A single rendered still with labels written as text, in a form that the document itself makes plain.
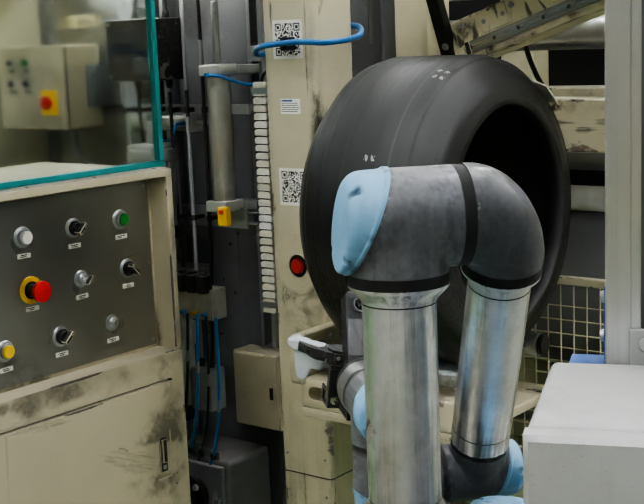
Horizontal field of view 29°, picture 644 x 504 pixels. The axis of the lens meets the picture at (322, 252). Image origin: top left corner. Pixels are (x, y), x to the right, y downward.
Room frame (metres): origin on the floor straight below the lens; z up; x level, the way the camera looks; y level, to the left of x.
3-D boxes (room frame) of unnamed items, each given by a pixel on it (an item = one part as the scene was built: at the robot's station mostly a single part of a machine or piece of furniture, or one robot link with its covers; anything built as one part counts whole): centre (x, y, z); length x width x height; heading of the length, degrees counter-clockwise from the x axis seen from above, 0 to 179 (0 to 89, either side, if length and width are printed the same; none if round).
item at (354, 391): (1.55, -0.07, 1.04); 0.11 x 0.08 x 0.09; 10
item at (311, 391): (2.28, -0.12, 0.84); 0.36 x 0.09 x 0.06; 52
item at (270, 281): (2.56, 0.09, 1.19); 0.05 x 0.04 x 0.48; 142
